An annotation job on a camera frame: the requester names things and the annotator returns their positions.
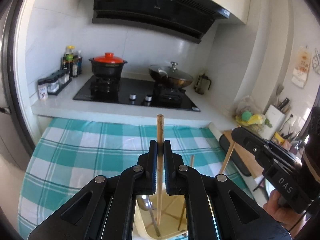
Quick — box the yellow snack packet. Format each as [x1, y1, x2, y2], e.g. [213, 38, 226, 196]
[271, 132, 285, 145]

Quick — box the cream utensil holder box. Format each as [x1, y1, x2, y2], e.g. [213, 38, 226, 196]
[132, 192, 188, 239]

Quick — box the black clay pot red lid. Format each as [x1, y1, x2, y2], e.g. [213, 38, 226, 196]
[89, 53, 127, 80]

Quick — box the dark glass french press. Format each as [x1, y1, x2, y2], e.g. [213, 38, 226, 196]
[194, 74, 212, 95]

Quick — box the sauce bottles group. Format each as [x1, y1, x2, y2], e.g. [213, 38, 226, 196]
[60, 45, 82, 77]

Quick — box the black mat under board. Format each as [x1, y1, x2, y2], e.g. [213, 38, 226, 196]
[219, 134, 251, 177]

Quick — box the wire trivet on wall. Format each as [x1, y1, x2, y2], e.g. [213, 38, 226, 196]
[312, 48, 320, 74]

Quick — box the steel spoon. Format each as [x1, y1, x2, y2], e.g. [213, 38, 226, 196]
[136, 195, 161, 237]

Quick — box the wooden cutting board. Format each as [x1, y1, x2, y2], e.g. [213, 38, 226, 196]
[223, 130, 263, 179]

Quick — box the spice jar rack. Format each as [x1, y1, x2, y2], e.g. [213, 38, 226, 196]
[45, 69, 72, 95]

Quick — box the black range hood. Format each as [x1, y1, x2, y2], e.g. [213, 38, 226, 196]
[92, 0, 230, 44]

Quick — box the wall calendar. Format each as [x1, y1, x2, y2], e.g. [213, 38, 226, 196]
[291, 47, 311, 88]

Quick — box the white spice jar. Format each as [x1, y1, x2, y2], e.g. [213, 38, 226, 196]
[37, 79, 48, 100]

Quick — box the grey double-door refrigerator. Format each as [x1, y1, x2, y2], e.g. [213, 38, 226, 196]
[1, 0, 35, 171]

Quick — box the person right hand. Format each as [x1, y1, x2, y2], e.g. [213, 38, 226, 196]
[263, 190, 306, 238]

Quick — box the plastic bag with produce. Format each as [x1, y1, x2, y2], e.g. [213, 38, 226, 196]
[234, 96, 273, 134]

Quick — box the white knife block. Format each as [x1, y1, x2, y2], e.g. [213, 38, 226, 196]
[260, 105, 285, 140]

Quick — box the teal white plaid tablecloth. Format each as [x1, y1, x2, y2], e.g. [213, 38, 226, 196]
[17, 118, 226, 239]

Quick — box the black gas stove top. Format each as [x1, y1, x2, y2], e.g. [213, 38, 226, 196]
[73, 75, 201, 112]

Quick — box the wooden chopstick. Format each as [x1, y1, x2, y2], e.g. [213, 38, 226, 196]
[219, 141, 235, 174]
[178, 201, 186, 231]
[190, 155, 195, 167]
[157, 114, 164, 226]

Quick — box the wok with glass lid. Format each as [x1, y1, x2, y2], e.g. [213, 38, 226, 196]
[149, 61, 194, 88]

